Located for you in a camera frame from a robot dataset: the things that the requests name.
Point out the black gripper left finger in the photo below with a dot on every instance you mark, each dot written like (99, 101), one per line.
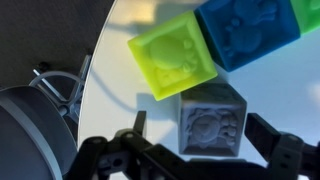
(133, 156)

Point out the teal blue embossed dice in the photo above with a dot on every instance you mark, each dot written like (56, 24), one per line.
(246, 30)

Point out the gray metal bracket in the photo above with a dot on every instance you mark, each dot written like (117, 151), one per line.
(71, 106)

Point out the green embossed dice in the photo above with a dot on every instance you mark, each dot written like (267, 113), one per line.
(310, 13)

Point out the yellow-green embossed dice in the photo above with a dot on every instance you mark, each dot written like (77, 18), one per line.
(171, 56)

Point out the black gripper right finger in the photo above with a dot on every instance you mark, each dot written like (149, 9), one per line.
(286, 153)

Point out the gray embossed dice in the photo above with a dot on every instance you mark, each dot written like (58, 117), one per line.
(210, 126)

